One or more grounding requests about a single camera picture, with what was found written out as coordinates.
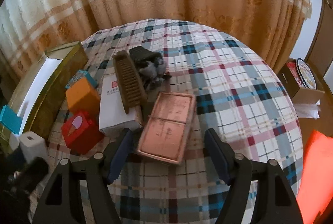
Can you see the plain teal box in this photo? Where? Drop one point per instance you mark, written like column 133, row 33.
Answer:
column 9, row 118

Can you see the white papers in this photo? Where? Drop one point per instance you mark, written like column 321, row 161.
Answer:
column 308, row 109

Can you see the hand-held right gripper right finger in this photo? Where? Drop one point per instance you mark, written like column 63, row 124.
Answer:
column 217, row 156

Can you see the brown cardboard box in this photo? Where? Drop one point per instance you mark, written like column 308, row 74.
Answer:
column 307, row 95

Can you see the red box with ice-cream print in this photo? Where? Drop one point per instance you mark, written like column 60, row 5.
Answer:
column 78, row 132

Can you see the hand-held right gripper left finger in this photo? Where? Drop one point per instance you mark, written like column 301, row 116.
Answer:
column 121, row 153

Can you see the orange box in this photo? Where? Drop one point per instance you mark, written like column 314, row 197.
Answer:
column 82, row 96

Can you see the white cardboard box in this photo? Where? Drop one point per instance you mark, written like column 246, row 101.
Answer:
column 111, row 112

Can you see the brown wooden slatted rack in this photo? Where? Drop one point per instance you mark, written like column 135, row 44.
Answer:
column 128, row 80

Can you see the small teal printed box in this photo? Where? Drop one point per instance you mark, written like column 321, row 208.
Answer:
column 83, row 77

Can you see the large gold box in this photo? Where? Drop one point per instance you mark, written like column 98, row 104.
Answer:
column 65, row 70

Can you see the round cookie tin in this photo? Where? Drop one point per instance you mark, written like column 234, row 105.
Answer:
column 305, row 73

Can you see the red packet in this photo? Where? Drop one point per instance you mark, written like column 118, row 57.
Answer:
column 292, row 69

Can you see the black ribbed plastic holder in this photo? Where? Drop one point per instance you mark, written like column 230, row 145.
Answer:
column 141, row 54

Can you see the wooden door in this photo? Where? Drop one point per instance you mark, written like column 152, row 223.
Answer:
column 322, row 31

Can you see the white plastic block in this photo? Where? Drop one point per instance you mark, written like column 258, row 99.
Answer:
column 31, row 145

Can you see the red-orange cloth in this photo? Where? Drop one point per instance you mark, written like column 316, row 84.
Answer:
column 316, row 174

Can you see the plaid bed sheet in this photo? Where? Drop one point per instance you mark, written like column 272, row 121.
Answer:
column 234, row 96

